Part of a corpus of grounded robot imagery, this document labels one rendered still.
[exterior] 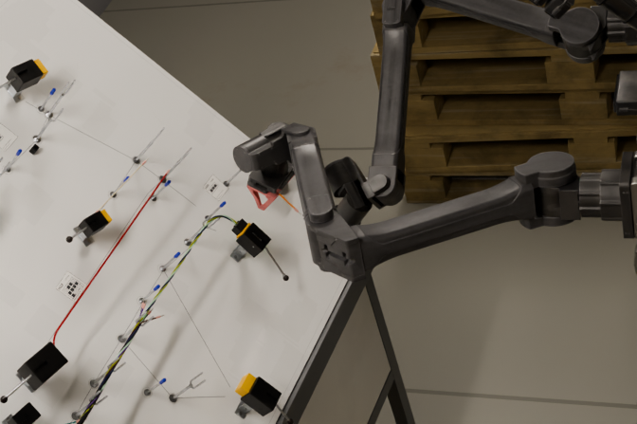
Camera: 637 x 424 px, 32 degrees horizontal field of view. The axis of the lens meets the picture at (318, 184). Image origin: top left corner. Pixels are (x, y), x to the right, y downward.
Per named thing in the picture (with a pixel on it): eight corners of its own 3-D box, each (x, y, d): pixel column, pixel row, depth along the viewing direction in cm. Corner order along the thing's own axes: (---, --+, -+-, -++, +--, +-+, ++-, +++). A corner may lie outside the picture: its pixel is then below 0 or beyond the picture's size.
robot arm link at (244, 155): (319, 167, 216) (313, 126, 212) (276, 191, 209) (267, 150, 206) (281, 155, 224) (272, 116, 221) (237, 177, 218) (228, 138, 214)
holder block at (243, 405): (272, 441, 230) (296, 428, 223) (227, 407, 228) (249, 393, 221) (281, 423, 233) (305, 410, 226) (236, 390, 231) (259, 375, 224)
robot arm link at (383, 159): (407, -9, 225) (421, 14, 235) (379, -7, 227) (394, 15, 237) (391, 193, 213) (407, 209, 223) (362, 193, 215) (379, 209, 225)
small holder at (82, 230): (51, 241, 224) (63, 227, 219) (84, 221, 230) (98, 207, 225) (64, 259, 224) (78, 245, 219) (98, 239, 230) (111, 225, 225)
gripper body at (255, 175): (246, 182, 224) (250, 156, 218) (270, 154, 231) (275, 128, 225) (274, 195, 222) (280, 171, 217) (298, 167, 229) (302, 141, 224)
